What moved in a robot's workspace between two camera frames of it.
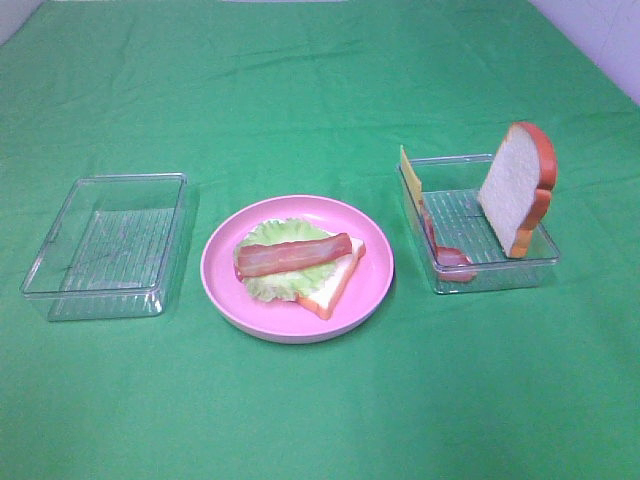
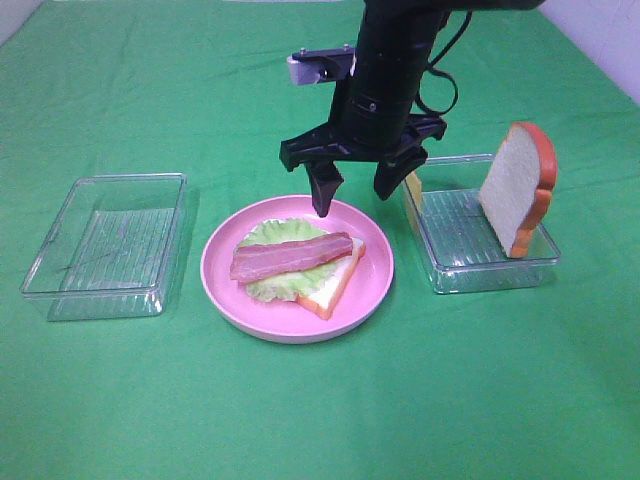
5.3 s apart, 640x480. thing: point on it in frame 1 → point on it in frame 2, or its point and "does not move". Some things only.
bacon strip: x=451 y=264 → x=256 y=262
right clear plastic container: x=461 y=246 does not move
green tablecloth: x=262 y=99 does not move
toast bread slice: x=516 y=191 does not move
